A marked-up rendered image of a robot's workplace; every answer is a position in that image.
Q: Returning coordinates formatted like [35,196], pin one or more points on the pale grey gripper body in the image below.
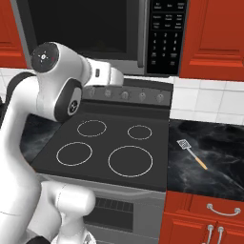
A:
[116,78]

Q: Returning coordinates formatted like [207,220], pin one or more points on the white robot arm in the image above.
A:
[19,133]

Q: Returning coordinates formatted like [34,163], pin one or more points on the grey microwave oven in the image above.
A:
[165,35]

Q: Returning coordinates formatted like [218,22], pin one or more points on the microwave door with dark window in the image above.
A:
[82,22]

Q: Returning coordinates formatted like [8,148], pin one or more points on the grey oven door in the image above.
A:
[143,216]

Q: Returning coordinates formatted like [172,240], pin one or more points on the red base cupboard door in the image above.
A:
[233,235]
[184,230]

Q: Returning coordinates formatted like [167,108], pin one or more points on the grey hob knob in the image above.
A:
[108,93]
[91,92]
[159,97]
[142,95]
[125,94]

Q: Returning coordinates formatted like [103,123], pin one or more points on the black hob with oven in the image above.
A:
[120,143]

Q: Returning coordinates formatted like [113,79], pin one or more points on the red drawer front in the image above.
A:
[197,206]

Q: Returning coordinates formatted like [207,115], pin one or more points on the red wall cupboard door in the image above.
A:
[9,31]
[216,38]

